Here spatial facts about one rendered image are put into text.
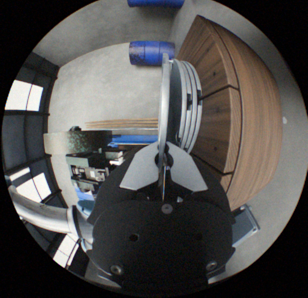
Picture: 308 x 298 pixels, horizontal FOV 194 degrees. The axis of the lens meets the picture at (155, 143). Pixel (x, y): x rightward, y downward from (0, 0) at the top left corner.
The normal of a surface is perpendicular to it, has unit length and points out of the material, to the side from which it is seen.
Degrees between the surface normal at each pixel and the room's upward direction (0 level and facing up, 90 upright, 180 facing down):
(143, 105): 90
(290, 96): 0
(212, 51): 0
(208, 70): 0
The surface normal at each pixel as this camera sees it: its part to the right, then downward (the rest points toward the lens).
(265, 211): -1.00, 0.00
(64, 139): 0.57, 0.12
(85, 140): 0.88, 0.07
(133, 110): 0.06, 0.14
